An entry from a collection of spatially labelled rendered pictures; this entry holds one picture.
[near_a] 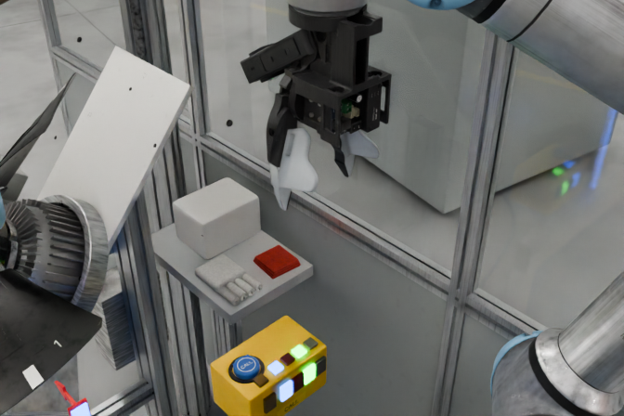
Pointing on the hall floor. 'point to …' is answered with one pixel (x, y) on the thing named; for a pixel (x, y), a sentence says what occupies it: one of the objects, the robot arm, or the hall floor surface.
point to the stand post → (145, 308)
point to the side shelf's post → (230, 335)
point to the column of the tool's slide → (168, 188)
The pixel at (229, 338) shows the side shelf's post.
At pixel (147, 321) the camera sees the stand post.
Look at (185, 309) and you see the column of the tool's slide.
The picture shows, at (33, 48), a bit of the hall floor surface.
